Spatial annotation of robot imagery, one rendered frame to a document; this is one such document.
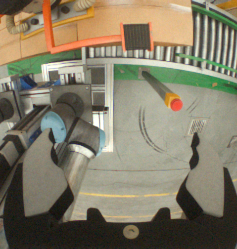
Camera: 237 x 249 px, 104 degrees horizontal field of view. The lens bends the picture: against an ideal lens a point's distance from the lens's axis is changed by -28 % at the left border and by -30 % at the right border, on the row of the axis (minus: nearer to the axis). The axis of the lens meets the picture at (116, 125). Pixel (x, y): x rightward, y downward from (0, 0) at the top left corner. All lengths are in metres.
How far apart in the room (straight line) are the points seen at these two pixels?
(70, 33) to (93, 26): 0.49
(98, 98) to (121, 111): 0.44
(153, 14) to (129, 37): 0.38
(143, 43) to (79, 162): 0.41
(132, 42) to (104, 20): 0.36
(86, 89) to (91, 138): 0.25
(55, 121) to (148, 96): 1.44
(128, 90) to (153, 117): 0.55
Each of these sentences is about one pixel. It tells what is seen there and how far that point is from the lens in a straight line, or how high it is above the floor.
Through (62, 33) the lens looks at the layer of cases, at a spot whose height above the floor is 0.54.
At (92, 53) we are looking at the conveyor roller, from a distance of 1.10.
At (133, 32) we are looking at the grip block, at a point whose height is 1.26.
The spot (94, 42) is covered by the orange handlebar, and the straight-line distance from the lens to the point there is 0.39.
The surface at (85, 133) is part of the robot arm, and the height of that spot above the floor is 1.24.
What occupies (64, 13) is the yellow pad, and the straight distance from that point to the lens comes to 0.56.
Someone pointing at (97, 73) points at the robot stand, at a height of 0.21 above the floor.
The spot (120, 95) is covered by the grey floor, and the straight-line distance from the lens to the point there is 1.71.
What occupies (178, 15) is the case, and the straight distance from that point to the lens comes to 0.78.
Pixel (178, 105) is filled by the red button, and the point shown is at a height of 1.04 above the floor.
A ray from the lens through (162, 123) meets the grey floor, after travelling 1.98.
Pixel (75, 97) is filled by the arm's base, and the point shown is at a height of 1.06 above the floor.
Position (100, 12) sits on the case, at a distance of 0.72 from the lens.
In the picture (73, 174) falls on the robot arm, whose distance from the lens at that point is 0.44.
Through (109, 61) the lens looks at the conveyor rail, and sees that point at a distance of 1.03.
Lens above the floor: 1.62
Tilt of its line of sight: 58 degrees down
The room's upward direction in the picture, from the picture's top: 177 degrees counter-clockwise
